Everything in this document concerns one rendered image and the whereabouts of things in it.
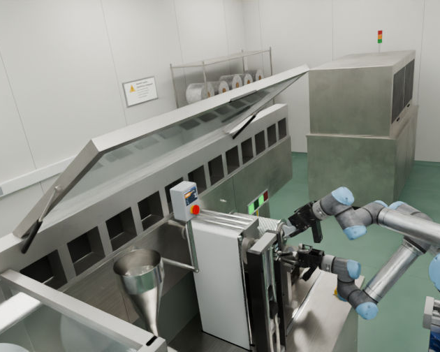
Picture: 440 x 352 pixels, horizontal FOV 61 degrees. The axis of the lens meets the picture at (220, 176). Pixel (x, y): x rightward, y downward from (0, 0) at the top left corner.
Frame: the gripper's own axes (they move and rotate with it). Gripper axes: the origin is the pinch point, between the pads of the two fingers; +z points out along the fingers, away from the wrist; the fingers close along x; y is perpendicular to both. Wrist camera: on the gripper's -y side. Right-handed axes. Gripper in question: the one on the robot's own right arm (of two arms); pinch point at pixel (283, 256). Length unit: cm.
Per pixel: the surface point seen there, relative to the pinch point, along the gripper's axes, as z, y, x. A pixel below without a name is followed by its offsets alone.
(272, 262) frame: -14.8, 25.0, 38.5
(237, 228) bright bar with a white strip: -1, 36, 38
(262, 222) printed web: 5.1, 21.7, 8.2
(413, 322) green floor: -48, -109, -107
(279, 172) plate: 30, 16, -64
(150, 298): 3, 34, 81
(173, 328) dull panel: 30, -15, 49
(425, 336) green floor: -58, -109, -97
